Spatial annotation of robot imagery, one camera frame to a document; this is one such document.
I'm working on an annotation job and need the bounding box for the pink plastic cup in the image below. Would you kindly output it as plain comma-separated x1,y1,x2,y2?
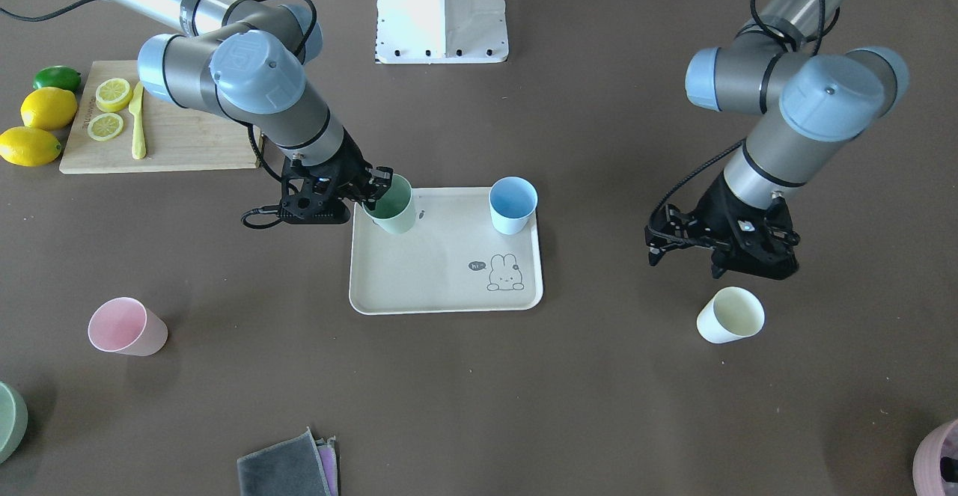
87,297,168,357

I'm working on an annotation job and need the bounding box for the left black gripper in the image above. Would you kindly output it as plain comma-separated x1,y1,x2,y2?
644,176,800,279

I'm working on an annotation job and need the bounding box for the blue plastic cup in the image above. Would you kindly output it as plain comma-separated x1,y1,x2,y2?
489,177,538,236

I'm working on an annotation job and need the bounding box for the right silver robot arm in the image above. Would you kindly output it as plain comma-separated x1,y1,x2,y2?
103,0,394,224

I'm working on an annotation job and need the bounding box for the green plastic cup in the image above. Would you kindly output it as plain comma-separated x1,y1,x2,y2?
361,174,416,234

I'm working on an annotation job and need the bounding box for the grey folded cloth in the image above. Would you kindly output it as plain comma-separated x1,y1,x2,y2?
237,430,341,495

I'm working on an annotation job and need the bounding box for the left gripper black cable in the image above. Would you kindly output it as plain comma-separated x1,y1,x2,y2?
647,0,839,235

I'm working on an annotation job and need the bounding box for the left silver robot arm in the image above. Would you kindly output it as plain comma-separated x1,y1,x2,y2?
644,0,910,279

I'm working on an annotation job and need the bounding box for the yellow lemon middle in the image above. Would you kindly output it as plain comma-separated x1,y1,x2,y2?
20,87,78,130

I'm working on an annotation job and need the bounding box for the yellow plastic knife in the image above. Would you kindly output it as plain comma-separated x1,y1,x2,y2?
127,82,147,161

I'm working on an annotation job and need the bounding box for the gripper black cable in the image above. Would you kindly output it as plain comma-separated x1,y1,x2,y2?
647,0,839,235
241,0,319,230

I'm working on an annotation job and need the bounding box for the yellow lemon outer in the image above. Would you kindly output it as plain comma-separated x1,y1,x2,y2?
1,126,62,168

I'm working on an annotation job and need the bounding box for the lemon half slice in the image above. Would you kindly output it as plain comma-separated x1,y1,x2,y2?
94,78,133,113
86,113,124,142

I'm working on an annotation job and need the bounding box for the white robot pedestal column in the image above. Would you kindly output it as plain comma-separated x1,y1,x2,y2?
374,0,510,64

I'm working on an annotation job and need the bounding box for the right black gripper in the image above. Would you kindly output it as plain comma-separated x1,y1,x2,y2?
278,133,394,224

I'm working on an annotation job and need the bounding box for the cream plastic cup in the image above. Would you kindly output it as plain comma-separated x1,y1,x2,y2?
697,286,766,345

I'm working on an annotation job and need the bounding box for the pink bowl with ice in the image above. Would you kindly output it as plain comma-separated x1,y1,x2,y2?
912,420,957,495

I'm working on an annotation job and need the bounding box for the cream rabbit tray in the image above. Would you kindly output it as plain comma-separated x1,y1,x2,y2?
349,187,544,315

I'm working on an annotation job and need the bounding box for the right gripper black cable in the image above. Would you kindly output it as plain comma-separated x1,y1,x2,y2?
241,0,319,230

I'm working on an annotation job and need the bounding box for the green bowl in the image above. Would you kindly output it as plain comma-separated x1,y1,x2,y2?
0,382,28,463

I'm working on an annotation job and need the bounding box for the green lime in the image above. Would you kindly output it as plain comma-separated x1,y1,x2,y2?
33,64,82,93

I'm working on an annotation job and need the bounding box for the yellow lemon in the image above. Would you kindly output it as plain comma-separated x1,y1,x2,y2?
1,126,62,168
20,87,78,130

